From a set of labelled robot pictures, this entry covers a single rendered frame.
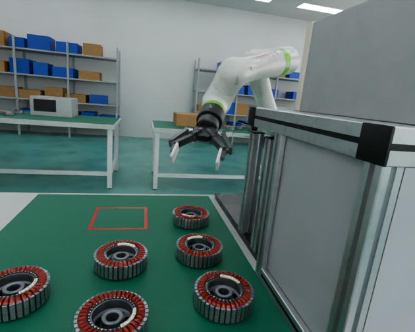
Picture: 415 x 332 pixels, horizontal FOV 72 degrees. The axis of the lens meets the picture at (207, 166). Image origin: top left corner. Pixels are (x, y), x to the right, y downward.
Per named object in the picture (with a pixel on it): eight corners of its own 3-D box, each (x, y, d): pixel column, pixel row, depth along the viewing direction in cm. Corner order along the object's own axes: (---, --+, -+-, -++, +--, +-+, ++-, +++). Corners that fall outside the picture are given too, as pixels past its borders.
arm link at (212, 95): (225, 111, 116) (201, 99, 115) (240, 87, 108) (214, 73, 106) (219, 131, 106) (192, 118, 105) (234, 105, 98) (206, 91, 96)
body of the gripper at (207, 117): (221, 132, 99) (215, 149, 93) (197, 130, 101) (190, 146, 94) (221, 114, 94) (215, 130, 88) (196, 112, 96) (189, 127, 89)
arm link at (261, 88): (268, 124, 177) (245, 43, 141) (293, 126, 168) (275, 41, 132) (259, 138, 172) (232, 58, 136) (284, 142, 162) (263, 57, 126)
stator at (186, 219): (178, 212, 94) (178, 201, 93) (211, 218, 92) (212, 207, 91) (166, 226, 83) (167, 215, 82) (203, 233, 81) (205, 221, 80)
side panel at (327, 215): (254, 271, 65) (274, 132, 58) (266, 271, 66) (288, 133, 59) (329, 393, 39) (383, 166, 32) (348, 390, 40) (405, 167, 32)
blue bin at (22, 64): (19, 73, 624) (18, 59, 617) (37, 75, 631) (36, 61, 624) (10, 72, 584) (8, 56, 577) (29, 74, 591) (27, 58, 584)
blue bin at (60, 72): (58, 77, 642) (58, 68, 637) (78, 79, 650) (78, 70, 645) (52, 76, 602) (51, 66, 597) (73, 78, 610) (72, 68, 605)
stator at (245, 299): (240, 335, 47) (243, 317, 46) (182, 310, 51) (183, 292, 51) (258, 296, 57) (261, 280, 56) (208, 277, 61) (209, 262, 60)
